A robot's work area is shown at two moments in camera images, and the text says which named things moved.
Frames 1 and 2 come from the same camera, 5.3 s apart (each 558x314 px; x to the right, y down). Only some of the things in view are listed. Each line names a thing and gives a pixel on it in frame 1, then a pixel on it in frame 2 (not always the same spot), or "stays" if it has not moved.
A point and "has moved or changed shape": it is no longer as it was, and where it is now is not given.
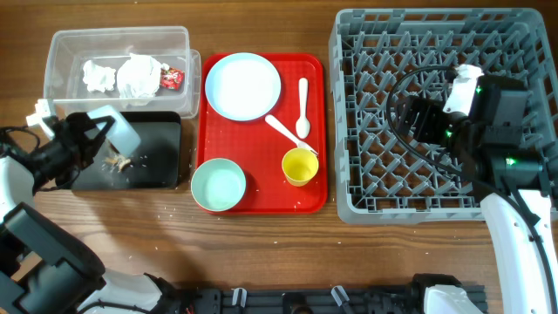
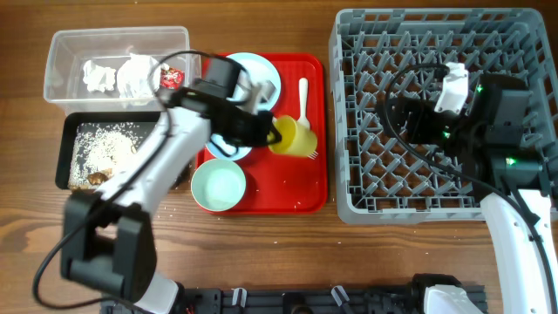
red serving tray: x=282 y=154 stays
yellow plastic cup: x=299 y=166 to x=296 y=140
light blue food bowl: x=120 y=136 to x=225 y=149
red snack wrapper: x=172 y=78 stays
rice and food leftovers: x=118 y=159 has moved or changed shape
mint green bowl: x=218 y=184 stays
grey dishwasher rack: x=381 y=59 stays
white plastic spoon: x=302 y=126 stays
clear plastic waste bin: x=129 y=69 stays
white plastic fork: x=300 y=144 to x=313 y=155
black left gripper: x=71 y=136 to x=266 y=126
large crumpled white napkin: x=139 y=77 stays
